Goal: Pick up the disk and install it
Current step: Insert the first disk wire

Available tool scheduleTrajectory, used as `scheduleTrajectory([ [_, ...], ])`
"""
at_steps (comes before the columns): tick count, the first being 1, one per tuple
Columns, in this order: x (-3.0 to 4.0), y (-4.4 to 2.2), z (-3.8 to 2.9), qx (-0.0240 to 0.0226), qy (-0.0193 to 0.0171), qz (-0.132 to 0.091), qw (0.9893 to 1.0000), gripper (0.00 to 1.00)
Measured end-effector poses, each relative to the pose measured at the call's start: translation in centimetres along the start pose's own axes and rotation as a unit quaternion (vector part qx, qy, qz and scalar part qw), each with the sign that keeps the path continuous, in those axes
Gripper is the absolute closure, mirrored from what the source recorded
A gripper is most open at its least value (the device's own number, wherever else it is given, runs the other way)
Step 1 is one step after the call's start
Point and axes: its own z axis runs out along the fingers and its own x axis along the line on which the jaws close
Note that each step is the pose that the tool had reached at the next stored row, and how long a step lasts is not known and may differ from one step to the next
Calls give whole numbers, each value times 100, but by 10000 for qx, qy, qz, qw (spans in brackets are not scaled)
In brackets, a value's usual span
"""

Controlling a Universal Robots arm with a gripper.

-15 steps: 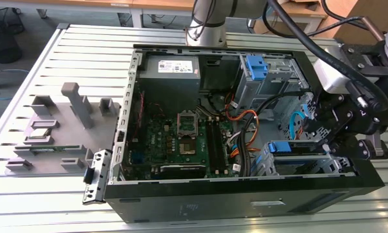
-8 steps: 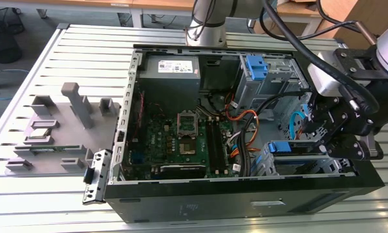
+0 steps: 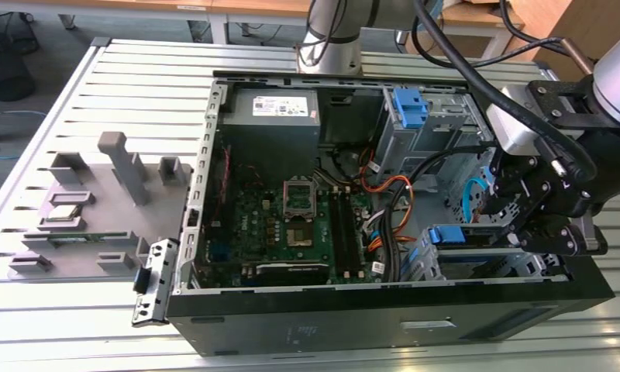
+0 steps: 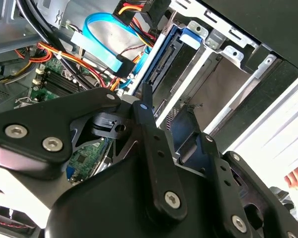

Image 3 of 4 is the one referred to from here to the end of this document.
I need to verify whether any green motherboard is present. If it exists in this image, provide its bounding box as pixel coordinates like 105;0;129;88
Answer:
200;181;392;288

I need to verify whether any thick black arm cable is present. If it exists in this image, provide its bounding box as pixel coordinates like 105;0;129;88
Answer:
411;0;600;180

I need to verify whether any blue plastic bay latch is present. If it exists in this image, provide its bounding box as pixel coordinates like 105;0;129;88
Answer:
392;88;429;130

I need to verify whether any black open PC case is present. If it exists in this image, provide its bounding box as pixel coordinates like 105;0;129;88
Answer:
164;69;616;356

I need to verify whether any grey expansion slot latch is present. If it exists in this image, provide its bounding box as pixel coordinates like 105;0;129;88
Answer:
130;236;181;327

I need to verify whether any wooden cabinet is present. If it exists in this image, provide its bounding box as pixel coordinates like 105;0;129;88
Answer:
535;0;620;78

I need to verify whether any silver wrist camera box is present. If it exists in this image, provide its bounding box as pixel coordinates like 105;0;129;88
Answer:
484;84;552;157

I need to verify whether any metal socket cover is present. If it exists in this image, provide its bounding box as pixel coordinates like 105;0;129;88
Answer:
281;177;320;219

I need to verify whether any black cable bundle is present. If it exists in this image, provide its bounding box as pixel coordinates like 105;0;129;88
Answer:
380;146;500;283

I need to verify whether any black graphics card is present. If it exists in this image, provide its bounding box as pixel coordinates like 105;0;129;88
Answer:
241;260;333;288

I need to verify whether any silver CPU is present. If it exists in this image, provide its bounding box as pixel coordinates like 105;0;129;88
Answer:
48;205;82;222

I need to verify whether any black RAM slot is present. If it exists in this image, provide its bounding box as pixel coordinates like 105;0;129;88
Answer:
328;184;351;278
343;184;367;278

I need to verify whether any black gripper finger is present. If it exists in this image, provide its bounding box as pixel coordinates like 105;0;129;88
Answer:
488;153;552;218
507;215;609;259

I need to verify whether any grey parts rack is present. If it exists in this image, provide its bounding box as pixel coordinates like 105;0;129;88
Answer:
6;130;194;282

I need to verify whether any green RAM stick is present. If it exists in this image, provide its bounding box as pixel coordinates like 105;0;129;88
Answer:
44;233;105;246

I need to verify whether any blue data wire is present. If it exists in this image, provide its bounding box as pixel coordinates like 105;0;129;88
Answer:
463;174;497;225

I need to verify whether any wooden desk with white legs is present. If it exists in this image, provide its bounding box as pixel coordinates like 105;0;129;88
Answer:
56;0;525;60

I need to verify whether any orange yellow wire bundle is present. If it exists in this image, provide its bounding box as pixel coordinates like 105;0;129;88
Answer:
359;174;420;251

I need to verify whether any grey power supply unit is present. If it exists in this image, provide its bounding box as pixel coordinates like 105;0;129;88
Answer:
220;88;324;181

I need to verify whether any hard disk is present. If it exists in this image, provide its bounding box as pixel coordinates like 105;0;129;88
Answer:
427;226;521;250

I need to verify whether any black mesh wastebasket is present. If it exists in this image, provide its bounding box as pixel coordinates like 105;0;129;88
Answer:
0;11;38;102

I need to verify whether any metal optical drive bay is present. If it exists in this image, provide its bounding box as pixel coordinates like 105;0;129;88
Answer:
375;87;497;184

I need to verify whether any CPU socket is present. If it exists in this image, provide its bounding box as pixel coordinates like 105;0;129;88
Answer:
283;226;317;249

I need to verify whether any metal disk bay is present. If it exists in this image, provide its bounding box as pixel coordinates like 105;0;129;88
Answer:
419;222;563;281

